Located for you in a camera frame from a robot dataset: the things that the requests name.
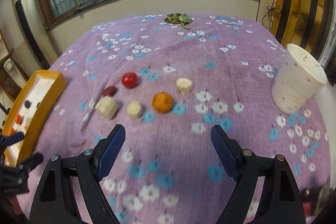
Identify small orange tangerine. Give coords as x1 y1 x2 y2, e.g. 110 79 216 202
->
14 113 23 125

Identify dark purple plum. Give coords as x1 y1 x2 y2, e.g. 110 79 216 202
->
24 100 31 109

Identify large beige sugarcane chunk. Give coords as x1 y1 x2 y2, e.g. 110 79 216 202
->
94 96 118 119

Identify red jujube date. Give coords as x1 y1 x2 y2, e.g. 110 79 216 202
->
102 85 117 97

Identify red cherry tomato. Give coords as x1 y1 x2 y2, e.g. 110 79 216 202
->
121 72 138 89

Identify large orange tangerine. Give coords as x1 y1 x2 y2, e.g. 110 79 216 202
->
151 92 174 113

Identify small white sugarcane piece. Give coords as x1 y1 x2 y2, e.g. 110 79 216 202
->
176 78 193 94

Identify yellow-rimmed white foam tray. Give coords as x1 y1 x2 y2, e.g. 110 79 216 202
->
3 71 67 166

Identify white standing air conditioner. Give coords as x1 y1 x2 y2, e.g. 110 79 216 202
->
12 0 58 70

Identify white patterned paper cup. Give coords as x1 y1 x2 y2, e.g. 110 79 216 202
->
271 44 328 115

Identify purple floral tablecloth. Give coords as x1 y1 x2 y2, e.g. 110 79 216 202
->
18 13 332 224

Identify green leafy vegetable bunch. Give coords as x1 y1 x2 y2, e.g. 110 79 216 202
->
164 13 194 30

